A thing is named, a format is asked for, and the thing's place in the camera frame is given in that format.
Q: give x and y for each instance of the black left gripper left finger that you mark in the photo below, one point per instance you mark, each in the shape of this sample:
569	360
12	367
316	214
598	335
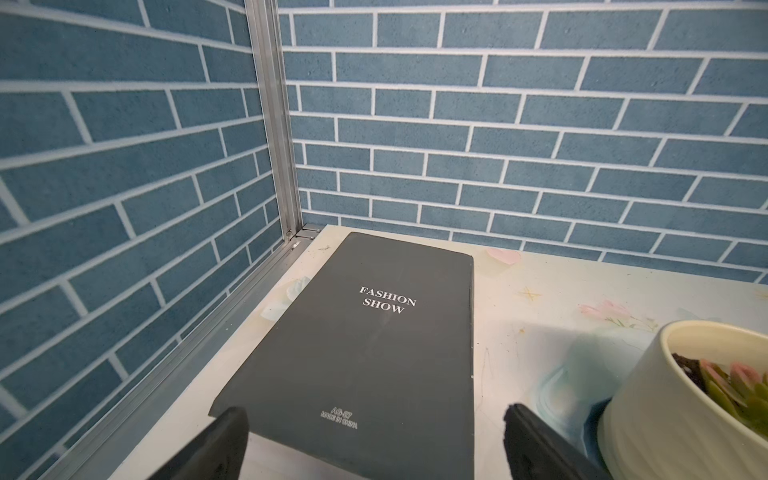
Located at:
215	453

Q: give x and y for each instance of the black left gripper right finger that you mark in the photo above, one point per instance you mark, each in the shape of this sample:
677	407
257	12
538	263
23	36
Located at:
536	451

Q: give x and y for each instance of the pink-green succulent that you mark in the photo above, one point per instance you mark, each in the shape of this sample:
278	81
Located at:
742	393

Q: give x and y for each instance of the cream ribbed plant pot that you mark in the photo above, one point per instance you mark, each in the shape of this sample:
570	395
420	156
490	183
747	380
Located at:
662	425

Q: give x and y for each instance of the aluminium corner post left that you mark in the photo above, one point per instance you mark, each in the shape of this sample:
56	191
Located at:
263	23

